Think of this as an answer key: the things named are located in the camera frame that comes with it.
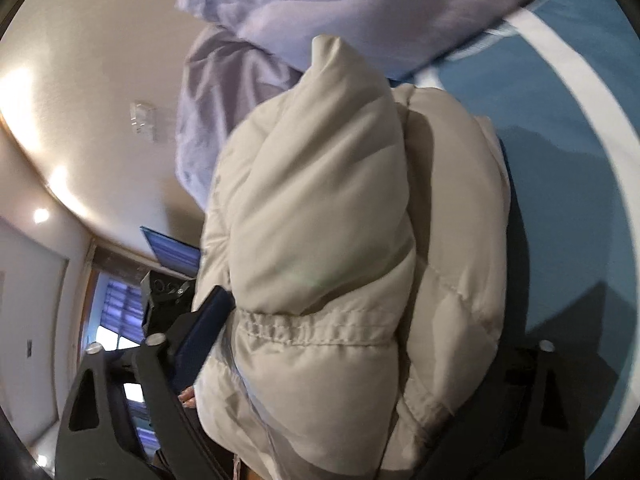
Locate beige puffer jacket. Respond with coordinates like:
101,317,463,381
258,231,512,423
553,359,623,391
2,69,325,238
195,36,510,479

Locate person's left hand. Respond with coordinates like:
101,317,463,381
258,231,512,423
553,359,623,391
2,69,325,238
178,386,196,410

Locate window with blue view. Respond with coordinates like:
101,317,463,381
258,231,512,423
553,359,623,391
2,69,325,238
79,242,154,351

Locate lavender pillow near window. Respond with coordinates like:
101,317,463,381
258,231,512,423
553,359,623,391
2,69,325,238
175,24,302,209

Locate blue striped bed mattress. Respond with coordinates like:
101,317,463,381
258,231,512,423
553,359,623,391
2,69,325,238
409,0,639,479

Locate lavender pillow near door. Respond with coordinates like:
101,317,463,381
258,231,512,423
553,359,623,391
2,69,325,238
176,0,528,79

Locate white wall switch plate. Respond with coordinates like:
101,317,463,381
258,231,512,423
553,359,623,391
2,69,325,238
129,101,156,142

